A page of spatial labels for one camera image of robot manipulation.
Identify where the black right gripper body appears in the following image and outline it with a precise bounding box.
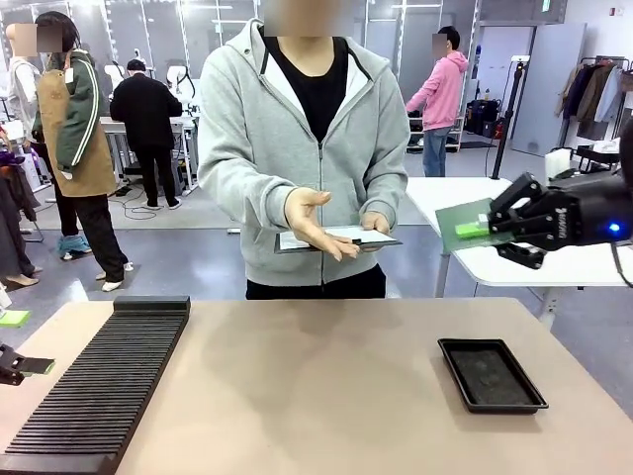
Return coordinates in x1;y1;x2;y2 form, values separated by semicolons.
540;169;633;249

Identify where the green PCB board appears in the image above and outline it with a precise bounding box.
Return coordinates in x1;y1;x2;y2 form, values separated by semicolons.
434;197;526;253

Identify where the clipboard with white paper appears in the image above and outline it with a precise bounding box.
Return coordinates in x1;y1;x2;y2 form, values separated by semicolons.
274;226;405;255

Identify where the black slotted PCB rack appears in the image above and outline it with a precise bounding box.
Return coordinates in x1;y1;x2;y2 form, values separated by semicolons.
0;295;193;474

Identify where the person's left hand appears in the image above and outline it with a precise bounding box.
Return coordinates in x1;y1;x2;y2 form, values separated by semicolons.
360;212;393;236

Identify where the person's right hand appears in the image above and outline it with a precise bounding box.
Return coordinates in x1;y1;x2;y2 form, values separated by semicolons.
285;187;363;263

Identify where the white table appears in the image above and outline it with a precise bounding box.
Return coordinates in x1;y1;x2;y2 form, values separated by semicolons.
405;176;633;331

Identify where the black utility cart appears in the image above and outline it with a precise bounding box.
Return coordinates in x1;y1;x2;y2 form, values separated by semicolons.
568;141;623;174

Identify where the wooden shoe rack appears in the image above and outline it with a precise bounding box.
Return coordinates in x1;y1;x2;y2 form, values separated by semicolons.
406;114;467;154

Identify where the black bags pile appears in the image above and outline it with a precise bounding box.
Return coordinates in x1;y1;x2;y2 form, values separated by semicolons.
466;97;501;139

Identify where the black tripod stand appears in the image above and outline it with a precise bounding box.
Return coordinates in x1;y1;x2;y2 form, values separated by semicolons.
486;54;530;181

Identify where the clothes rack with coats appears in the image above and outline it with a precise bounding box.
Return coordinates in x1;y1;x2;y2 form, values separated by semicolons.
554;54;633;141

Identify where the black plastic tray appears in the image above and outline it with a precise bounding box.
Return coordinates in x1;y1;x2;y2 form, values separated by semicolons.
437;337;550;416

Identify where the person in pink hoodie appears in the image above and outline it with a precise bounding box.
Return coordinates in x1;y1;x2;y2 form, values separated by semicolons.
405;25;470;178

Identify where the person with brown apron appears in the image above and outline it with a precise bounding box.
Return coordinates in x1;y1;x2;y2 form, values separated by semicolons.
30;10;134;293

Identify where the person in gray hoodie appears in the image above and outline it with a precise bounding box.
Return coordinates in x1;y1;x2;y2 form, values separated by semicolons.
196;18;409;301

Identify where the person in black jacket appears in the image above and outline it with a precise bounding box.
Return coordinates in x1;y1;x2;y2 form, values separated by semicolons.
109;57;184;210

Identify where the background work table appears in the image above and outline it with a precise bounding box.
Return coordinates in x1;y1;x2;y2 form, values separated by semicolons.
98;114;202;192

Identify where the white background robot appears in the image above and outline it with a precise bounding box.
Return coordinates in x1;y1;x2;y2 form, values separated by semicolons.
165;63;202;118

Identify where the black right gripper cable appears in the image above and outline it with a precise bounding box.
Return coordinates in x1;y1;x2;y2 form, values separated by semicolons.
610;241;633;289

